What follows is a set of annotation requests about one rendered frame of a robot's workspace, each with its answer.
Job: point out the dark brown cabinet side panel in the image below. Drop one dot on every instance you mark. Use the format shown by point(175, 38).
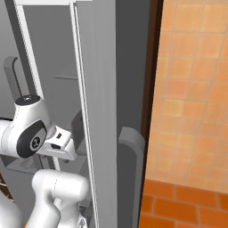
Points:
point(151, 74)

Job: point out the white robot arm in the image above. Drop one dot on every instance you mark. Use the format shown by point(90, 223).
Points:
point(29, 124)

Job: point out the grey fridge door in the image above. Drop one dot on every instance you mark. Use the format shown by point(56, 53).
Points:
point(104, 89)
point(9, 35)

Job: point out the grey fridge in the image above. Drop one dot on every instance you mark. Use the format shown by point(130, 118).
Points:
point(53, 44)

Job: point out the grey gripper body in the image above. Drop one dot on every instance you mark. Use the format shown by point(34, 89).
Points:
point(77, 130)

